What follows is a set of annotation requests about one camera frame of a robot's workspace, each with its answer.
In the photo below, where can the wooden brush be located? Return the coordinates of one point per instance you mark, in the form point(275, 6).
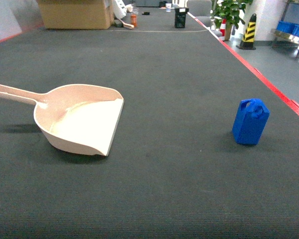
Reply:
point(126, 25)

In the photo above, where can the blue plastic part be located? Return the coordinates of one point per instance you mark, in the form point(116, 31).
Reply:
point(250, 121)

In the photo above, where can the orange bottle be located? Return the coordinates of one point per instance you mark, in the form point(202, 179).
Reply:
point(133, 18)

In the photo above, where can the beige plastic dustpan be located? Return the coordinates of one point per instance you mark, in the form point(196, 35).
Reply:
point(76, 118)

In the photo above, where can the yellow black traffic cone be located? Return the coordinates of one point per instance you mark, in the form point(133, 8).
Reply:
point(247, 42)

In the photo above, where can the black box on table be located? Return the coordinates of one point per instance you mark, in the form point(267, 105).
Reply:
point(180, 17)

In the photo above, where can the blue bins on metal shelf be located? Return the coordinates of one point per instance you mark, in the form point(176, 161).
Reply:
point(287, 31)

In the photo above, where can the green potted plant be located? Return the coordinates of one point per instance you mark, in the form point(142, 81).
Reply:
point(229, 10)

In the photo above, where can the white cup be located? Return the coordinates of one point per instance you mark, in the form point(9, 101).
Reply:
point(168, 7)

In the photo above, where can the cardboard box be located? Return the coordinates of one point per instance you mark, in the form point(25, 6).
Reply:
point(76, 14)

